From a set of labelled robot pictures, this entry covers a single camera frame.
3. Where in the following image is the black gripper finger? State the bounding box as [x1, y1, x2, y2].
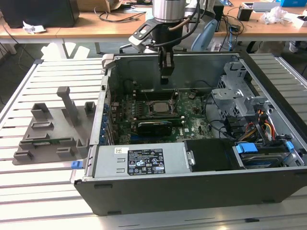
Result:
[158, 47, 175, 85]

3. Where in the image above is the metal socket cover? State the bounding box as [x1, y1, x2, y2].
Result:
[169, 94, 181, 111]

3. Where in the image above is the silver CPU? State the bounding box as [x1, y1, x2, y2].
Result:
[153, 102, 169, 114]

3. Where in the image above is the RAM stick with white label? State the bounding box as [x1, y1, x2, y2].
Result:
[134, 116, 183, 126]

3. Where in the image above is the green motherboard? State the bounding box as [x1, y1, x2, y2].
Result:
[105, 90, 232, 146]

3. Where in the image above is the black graphics card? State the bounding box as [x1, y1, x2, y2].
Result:
[137, 120, 173, 137]

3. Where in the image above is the silver metal drive cage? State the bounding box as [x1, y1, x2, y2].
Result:
[211, 61, 275, 120]

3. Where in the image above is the small black box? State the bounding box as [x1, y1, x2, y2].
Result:
[236, 2, 254, 22]

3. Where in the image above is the grey tray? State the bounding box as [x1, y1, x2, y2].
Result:
[251, 1, 282, 13]

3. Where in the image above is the clear plastic bag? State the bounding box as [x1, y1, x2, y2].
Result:
[260, 6, 290, 25]

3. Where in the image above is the wooden desk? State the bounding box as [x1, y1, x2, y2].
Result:
[0, 0, 307, 45]

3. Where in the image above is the silver power supply unit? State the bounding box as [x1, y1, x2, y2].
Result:
[83, 141, 194, 180]

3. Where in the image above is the hard disk in blue carrier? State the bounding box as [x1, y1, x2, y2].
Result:
[232, 141, 297, 170]

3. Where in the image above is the large black computer box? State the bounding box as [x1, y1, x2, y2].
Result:
[0, 0, 80, 28]

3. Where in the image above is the blue box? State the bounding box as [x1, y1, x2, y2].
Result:
[280, 0, 307, 8]

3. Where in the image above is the white box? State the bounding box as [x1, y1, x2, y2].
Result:
[283, 13, 307, 29]

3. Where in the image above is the grey parts rack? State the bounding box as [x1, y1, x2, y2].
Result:
[13, 86, 97, 166]

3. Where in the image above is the open black PC case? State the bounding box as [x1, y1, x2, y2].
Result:
[69, 51, 307, 216]

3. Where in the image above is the crumpled white paper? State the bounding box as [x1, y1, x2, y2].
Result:
[23, 20, 47, 35]

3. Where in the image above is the green RAM stick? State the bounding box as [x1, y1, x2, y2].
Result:
[30, 138, 61, 146]

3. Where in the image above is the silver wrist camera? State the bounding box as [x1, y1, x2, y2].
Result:
[128, 20, 154, 51]

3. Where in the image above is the yellow red wire bundle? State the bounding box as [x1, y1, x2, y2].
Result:
[255, 109, 276, 142]

